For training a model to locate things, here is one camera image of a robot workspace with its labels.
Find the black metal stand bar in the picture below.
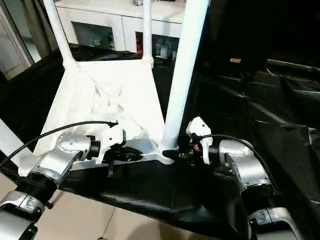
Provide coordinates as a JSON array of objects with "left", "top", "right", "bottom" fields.
[{"left": 47, "top": 191, "right": 62, "bottom": 208}]

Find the black work mat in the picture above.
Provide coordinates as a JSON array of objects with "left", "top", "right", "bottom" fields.
[{"left": 0, "top": 43, "right": 320, "bottom": 240}]

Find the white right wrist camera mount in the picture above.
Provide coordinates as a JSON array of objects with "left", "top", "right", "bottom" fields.
[{"left": 185, "top": 116, "right": 213, "bottom": 165}]

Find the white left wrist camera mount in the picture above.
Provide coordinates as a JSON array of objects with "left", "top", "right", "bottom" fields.
[{"left": 94, "top": 122, "right": 127, "bottom": 166}]

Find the grey curtain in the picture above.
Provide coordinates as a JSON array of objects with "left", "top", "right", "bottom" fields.
[{"left": 0, "top": 0, "right": 61, "bottom": 78}]

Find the black cabinet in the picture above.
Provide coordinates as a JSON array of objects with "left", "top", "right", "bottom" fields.
[{"left": 197, "top": 0, "right": 320, "bottom": 73}]

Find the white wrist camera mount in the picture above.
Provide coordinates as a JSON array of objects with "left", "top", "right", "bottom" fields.
[
  {"left": 185, "top": 116, "right": 213, "bottom": 165},
  {"left": 94, "top": 122, "right": 127, "bottom": 166}
]

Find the white plastic table top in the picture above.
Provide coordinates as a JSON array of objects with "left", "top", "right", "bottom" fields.
[{"left": 18, "top": 59, "right": 177, "bottom": 177}]

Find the white glass-door cabinet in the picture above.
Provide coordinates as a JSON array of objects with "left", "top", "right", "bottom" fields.
[{"left": 54, "top": 0, "right": 187, "bottom": 61}]

